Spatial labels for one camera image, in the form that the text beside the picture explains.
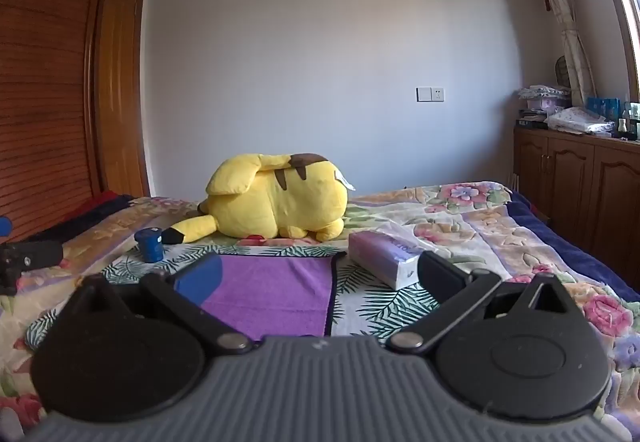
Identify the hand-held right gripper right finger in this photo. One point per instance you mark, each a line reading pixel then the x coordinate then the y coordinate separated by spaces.
pixel 440 274

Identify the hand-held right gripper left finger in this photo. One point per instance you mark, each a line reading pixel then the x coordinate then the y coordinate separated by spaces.
pixel 200 279

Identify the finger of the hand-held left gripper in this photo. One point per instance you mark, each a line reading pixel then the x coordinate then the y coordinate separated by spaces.
pixel 35 253

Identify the purple towel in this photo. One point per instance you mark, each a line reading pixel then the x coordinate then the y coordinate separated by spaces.
pixel 270 292

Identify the floral bed cover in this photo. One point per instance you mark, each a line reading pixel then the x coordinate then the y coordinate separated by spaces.
pixel 450 227

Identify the blue cylindrical container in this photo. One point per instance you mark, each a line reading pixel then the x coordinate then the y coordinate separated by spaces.
pixel 149 246

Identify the purple tissue pack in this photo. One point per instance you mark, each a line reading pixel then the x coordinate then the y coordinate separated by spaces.
pixel 380 257

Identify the dark red cloth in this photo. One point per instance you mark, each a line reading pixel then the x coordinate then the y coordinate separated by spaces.
pixel 90 214

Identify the leaf print cloth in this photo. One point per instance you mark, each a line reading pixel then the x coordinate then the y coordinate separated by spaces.
pixel 370 302

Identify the yellow plush toy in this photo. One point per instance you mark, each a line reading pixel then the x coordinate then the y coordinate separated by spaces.
pixel 280 202

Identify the dark blue blanket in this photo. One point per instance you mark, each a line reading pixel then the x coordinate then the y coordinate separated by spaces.
pixel 575 247

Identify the wooden cabinet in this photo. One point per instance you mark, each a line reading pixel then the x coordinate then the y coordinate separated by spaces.
pixel 570 172

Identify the wooden door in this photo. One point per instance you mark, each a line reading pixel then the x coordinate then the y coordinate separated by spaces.
pixel 120 97

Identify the wooden slatted wardrobe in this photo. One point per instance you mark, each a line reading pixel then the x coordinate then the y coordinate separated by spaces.
pixel 45 72

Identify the stack of boxes and cloths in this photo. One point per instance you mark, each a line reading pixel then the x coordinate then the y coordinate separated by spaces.
pixel 542 102

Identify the folded white printed cloth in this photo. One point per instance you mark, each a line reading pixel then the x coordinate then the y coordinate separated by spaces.
pixel 580 120

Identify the small white bottle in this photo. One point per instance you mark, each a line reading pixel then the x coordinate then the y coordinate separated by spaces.
pixel 622 128

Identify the blue box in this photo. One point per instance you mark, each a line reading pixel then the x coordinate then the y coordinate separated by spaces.
pixel 602 106

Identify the woven hand fan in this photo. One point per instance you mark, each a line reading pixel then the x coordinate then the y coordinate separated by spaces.
pixel 563 71

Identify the floral curtain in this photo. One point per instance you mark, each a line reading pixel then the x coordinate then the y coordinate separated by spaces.
pixel 565 12

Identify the white wall switch socket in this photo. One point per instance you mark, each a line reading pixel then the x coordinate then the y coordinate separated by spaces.
pixel 430 94

